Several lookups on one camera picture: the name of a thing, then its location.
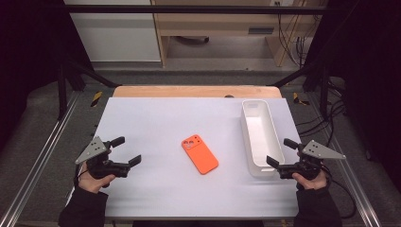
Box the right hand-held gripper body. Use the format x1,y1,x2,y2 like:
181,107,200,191
277,139,347,181

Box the person's left hand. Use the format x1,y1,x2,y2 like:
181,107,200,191
77,162,116,194

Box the hanging black cable bundle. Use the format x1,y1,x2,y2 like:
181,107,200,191
275,2,316,68

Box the black floor cables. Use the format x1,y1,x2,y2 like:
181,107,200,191
295,79,348,140

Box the person's right hand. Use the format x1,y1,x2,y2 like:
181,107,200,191
291,172,329,191

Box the wooden table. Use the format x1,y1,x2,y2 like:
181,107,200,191
113,84,283,98

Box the black horizontal frame bar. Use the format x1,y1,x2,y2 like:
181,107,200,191
62,4,330,15

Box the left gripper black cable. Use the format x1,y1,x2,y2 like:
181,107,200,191
73,162,90,187

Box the black frame stand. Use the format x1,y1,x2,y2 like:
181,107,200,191
57,59,122,121
271,60,332,118

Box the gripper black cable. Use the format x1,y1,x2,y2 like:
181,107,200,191
321,165,357,219
73,162,90,187

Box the yellow black tape strip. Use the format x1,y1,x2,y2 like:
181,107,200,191
90,91,104,108
292,92,311,107

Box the dark curtain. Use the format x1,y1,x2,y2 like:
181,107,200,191
304,0,401,190
0,0,95,152

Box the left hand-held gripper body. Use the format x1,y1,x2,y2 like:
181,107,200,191
75,135,131,180

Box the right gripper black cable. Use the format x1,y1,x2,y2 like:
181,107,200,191
321,165,357,219

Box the white table sheet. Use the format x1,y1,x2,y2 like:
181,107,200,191
94,96,302,219

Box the light wooden desk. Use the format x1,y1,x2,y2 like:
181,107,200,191
150,0,327,68

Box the aluminium rail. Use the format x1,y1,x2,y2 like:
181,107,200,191
0,91,80,227
306,94,383,227

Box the white cabinet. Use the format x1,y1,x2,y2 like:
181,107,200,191
63,0,162,62

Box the orange smartphone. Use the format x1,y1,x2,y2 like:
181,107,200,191
181,134,219,176

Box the white plastic bin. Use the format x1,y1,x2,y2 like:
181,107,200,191
240,99,287,178

